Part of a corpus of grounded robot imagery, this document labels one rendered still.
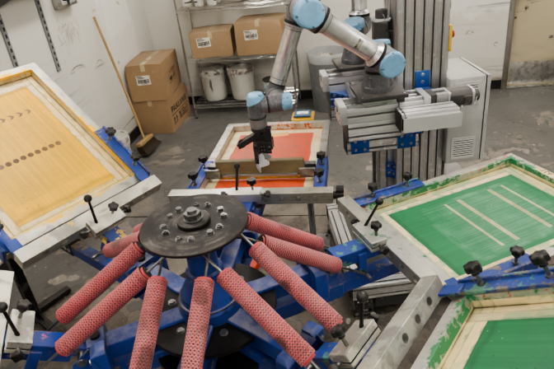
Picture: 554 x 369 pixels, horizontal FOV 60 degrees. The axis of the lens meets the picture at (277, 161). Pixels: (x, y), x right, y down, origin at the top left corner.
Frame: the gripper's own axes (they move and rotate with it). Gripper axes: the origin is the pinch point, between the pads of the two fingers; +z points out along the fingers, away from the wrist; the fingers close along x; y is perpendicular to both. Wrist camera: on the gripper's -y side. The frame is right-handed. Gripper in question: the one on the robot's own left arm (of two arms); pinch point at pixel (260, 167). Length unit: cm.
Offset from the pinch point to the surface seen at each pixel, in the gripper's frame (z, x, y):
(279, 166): -0.8, -1.5, 9.2
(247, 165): -1.7, -1.5, -5.1
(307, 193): -1.8, -27.1, 24.4
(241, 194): -5.7, -33.0, -1.0
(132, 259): -21, -91, -18
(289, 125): 4, 56, 7
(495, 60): 68, 367, 197
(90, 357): -2, -109, -27
